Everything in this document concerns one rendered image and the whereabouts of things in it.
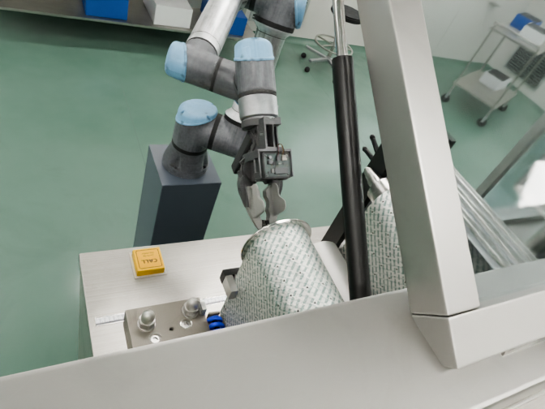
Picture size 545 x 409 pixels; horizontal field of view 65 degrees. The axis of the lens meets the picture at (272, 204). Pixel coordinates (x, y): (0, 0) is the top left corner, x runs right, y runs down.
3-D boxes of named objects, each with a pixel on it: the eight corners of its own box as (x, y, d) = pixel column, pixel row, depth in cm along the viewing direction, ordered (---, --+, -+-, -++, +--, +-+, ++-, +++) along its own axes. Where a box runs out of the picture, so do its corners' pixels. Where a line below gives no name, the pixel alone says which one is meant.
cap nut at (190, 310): (195, 302, 95) (199, 290, 92) (200, 316, 93) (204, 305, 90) (179, 305, 93) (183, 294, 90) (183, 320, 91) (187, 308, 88)
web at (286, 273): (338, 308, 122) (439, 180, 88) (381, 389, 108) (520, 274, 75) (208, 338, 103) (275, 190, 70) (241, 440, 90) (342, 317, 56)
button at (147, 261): (158, 251, 117) (159, 246, 115) (164, 273, 113) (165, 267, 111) (131, 255, 113) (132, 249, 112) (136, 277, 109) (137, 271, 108)
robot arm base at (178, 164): (157, 148, 145) (161, 125, 139) (200, 148, 153) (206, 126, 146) (168, 179, 137) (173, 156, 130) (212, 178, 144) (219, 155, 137)
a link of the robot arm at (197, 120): (178, 124, 142) (185, 88, 133) (216, 137, 144) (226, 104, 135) (166, 144, 133) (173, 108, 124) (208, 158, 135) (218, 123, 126)
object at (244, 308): (221, 312, 96) (243, 263, 84) (259, 419, 83) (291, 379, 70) (220, 312, 96) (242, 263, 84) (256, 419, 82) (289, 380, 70)
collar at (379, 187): (384, 196, 97) (398, 176, 93) (398, 217, 94) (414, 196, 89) (362, 199, 94) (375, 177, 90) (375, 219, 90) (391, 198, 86)
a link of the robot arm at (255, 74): (269, 50, 88) (275, 33, 80) (274, 104, 88) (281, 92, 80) (231, 52, 87) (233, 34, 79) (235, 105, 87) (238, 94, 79)
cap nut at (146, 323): (153, 314, 90) (156, 303, 87) (156, 329, 87) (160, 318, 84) (135, 317, 88) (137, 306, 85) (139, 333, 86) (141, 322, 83)
